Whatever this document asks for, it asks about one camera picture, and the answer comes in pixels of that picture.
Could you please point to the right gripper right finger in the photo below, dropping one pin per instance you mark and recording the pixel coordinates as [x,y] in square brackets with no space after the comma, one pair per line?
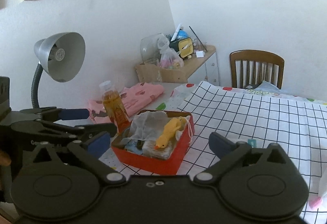
[229,155]

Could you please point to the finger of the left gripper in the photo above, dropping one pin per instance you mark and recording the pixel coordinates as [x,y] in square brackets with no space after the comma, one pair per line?
[53,114]
[83,130]

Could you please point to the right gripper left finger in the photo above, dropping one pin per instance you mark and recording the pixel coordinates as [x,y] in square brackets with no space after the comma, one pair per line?
[89,152]

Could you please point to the blue cartoon face mask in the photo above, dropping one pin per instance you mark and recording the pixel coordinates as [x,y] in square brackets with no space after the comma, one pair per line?
[135,147]

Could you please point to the bundle of cotton swabs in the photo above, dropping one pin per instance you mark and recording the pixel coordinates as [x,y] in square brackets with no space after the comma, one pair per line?
[150,151]

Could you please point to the teal white tissue box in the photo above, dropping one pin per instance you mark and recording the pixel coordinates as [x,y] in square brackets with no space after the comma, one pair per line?
[252,142]

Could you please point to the white black grid tablecloth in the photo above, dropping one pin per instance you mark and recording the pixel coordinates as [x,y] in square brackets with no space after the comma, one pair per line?
[297,124]

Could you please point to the amber drink bottle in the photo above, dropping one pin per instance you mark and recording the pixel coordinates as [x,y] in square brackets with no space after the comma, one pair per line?
[113,105]

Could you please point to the grey desk lamp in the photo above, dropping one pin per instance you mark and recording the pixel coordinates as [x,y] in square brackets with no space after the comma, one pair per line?
[61,56]

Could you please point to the pink folded cloth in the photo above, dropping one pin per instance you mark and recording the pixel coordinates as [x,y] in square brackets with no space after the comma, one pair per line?
[134,99]

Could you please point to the dotted white under-cloth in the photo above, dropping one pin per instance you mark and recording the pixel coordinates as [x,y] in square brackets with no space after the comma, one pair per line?
[174,95]

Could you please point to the brown wooden chair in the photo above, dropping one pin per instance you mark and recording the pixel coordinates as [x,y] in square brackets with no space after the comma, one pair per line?
[252,67]

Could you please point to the white plush toy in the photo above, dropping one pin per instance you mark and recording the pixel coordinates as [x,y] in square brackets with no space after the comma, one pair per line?
[320,198]

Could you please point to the glass bowl vase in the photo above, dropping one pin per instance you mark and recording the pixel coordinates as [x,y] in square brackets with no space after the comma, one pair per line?
[149,48]

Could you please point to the plastic bag of candy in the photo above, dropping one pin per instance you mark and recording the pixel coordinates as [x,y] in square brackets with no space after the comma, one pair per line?
[169,57]

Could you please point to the yellow toy box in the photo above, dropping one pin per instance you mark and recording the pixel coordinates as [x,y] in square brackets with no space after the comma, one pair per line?
[185,48]

